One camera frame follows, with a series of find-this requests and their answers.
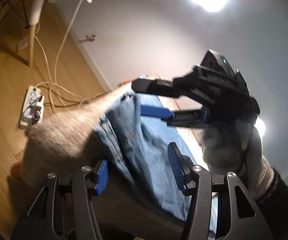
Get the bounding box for right hand white glove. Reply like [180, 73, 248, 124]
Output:
[198, 119, 274, 200]

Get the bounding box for white power cable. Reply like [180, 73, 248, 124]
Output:
[33, 0, 115, 113]

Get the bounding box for light blue denim pants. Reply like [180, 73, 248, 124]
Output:
[93, 74, 218, 239]

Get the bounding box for grey fuzzy blanket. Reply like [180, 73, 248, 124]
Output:
[20, 84, 131, 188]

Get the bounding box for black fuzzy sleeve forearm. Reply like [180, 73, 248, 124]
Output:
[256, 170, 288, 239]

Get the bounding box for white power strip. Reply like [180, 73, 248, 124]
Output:
[19, 86, 45, 132]

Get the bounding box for plaid beige bed sheet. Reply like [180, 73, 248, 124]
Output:
[143, 74, 225, 233]

